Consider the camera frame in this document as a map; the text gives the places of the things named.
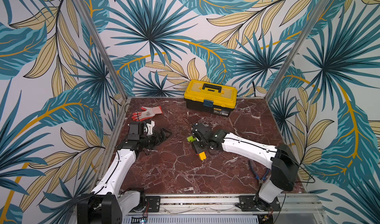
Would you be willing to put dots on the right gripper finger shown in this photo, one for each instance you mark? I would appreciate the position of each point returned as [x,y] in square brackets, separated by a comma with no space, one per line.
[196,147]
[205,145]

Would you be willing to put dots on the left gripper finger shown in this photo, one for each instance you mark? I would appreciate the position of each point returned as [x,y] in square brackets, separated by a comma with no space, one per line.
[163,134]
[152,144]

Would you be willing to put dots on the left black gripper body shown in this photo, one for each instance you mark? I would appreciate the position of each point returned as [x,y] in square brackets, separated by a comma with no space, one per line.
[147,139]

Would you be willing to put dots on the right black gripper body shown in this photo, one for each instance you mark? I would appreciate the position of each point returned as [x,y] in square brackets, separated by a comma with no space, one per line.
[198,140]

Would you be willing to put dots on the long green lego brick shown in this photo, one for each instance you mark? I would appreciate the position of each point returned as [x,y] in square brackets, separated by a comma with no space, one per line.
[191,139]

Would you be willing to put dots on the yellow orange lego brick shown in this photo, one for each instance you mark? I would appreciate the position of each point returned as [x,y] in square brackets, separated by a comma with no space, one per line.
[202,156]

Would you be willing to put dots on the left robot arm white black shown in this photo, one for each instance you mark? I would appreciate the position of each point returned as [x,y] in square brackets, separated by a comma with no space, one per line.
[106,204]

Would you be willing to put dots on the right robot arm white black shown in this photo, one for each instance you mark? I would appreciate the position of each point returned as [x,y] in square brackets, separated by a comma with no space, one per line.
[278,159]

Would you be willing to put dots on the red white work glove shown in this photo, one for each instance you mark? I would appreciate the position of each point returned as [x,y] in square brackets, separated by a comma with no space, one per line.
[147,113]

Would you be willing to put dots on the yellow black toolbox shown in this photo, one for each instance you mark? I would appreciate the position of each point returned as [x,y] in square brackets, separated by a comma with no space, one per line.
[209,97]

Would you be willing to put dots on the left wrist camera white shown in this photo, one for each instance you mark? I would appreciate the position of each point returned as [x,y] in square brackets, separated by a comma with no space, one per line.
[148,127]

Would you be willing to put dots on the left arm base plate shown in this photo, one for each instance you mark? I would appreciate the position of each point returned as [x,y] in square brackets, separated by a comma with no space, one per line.
[150,204]

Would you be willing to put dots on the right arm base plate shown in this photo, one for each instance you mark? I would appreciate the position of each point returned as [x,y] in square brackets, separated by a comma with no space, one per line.
[251,203]

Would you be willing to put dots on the aluminium front frame rail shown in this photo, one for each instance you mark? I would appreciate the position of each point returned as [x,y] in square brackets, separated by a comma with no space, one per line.
[221,209]

